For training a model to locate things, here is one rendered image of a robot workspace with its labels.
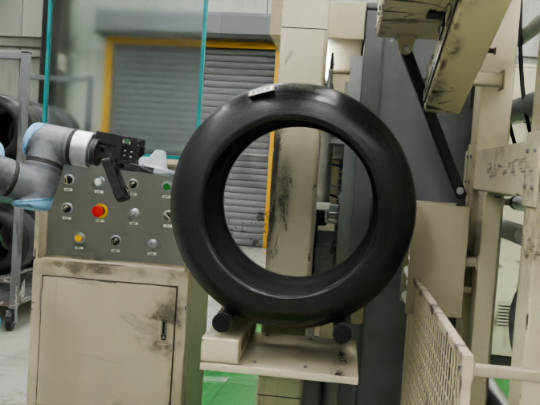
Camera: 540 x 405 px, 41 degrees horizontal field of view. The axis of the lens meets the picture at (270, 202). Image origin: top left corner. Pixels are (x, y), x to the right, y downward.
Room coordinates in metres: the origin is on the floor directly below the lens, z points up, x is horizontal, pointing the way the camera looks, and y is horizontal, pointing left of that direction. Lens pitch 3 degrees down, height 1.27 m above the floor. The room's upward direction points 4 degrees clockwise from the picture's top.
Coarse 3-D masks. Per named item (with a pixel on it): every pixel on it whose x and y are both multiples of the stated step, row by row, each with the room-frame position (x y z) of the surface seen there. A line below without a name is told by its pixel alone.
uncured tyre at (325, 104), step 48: (240, 96) 1.67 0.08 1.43; (288, 96) 1.62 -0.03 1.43; (336, 96) 1.64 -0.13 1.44; (192, 144) 1.66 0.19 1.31; (240, 144) 1.91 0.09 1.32; (384, 144) 1.61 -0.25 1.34; (192, 192) 1.64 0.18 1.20; (384, 192) 1.59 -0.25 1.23; (192, 240) 1.64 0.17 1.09; (384, 240) 1.59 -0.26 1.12; (240, 288) 1.62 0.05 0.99; (288, 288) 1.89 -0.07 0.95; (336, 288) 1.60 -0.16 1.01
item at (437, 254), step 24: (432, 216) 1.90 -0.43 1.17; (456, 216) 1.89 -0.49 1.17; (432, 240) 1.89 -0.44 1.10; (456, 240) 1.89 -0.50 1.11; (408, 264) 1.90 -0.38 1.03; (432, 264) 1.89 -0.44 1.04; (456, 264) 1.89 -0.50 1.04; (408, 288) 1.90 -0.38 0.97; (432, 288) 1.89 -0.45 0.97; (456, 288) 1.89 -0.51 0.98; (408, 312) 1.90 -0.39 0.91; (456, 312) 1.89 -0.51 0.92
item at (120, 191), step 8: (104, 160) 1.76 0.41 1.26; (104, 168) 1.76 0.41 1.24; (112, 168) 1.76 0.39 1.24; (112, 176) 1.76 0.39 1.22; (120, 176) 1.78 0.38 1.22; (112, 184) 1.76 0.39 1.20; (120, 184) 1.76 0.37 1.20; (120, 192) 1.76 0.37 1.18; (128, 192) 1.78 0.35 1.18; (120, 200) 1.76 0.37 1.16
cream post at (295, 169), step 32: (288, 0) 2.01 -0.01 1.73; (320, 0) 2.00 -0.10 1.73; (288, 32) 2.01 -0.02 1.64; (320, 32) 2.00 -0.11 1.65; (288, 64) 2.01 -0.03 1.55; (320, 64) 2.00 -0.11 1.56; (288, 128) 2.00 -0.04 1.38; (288, 160) 2.00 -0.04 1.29; (288, 192) 2.00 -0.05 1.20; (288, 224) 2.00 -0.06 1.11; (288, 256) 2.00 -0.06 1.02; (288, 384) 2.00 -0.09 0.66
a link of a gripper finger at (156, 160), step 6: (156, 150) 1.75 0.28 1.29; (150, 156) 1.75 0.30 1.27; (156, 156) 1.75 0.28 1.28; (162, 156) 1.75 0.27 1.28; (138, 162) 1.75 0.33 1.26; (144, 162) 1.75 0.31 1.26; (150, 162) 1.75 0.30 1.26; (156, 162) 1.75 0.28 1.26; (162, 162) 1.75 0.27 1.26; (156, 168) 1.74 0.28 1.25; (162, 168) 1.75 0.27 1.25; (162, 174) 1.75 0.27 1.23; (168, 174) 1.76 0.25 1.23
